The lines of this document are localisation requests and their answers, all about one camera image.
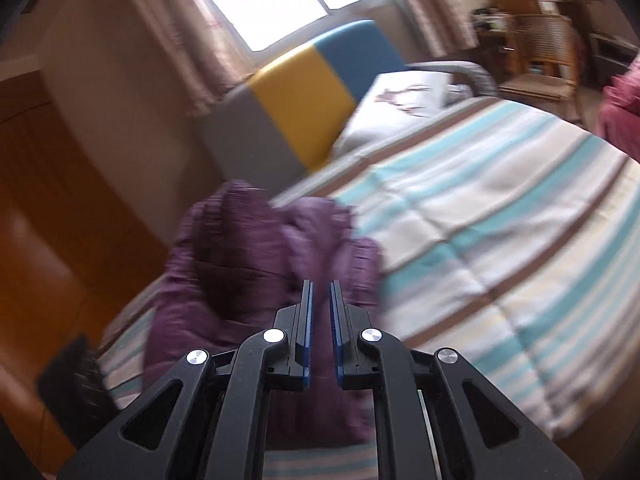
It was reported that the white printed pillow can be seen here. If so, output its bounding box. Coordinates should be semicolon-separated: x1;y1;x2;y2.
332;71;458;158

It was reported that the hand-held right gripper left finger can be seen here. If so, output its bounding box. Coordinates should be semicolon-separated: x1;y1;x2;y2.
57;280;315;480

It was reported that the cluttered wooden desk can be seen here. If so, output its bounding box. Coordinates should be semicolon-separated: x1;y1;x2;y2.
470;0;608;51

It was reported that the purple puffer jacket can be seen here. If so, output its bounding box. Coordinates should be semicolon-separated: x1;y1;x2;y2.
144;181;385;443

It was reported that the striped bed quilt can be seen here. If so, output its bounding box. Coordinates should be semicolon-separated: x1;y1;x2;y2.
97;96;640;480

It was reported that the rattan wooden chair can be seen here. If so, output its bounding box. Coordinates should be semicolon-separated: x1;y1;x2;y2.
497;12;588;126

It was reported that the grey bed side rail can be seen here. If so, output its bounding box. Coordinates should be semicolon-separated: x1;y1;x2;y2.
405;60;501;100

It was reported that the pink ruffled blanket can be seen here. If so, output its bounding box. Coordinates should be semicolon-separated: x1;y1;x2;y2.
595;55;640;163

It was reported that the grey box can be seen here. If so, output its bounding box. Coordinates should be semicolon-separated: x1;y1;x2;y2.
589;32;640;78

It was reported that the grey yellow blue headboard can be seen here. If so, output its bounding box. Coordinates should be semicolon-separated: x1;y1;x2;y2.
200;19;408;178

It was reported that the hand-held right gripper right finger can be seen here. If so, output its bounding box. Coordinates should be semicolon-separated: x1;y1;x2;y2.
329;280;583;480

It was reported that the wooden wardrobe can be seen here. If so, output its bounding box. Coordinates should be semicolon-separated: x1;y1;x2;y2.
0;57;168;476

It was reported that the beige patterned curtain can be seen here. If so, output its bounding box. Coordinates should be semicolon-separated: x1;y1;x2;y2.
112;0;256;118
375;0;478;58

